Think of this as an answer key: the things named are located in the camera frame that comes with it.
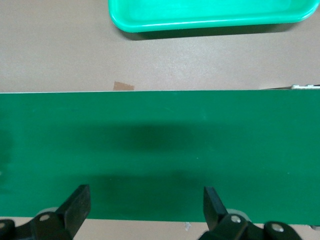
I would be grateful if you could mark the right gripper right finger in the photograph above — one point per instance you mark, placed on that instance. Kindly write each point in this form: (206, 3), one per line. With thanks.
(215, 215)

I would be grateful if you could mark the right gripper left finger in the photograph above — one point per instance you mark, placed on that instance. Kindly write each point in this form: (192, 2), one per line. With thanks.
(72, 212)

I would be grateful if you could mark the green conveyor belt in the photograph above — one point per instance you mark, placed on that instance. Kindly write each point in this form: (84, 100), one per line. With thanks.
(160, 120)

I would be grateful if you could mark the brown tape piece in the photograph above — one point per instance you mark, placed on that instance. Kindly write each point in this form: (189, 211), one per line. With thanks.
(122, 86)

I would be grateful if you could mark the green plastic tray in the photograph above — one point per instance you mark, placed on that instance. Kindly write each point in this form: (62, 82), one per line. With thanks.
(200, 12)

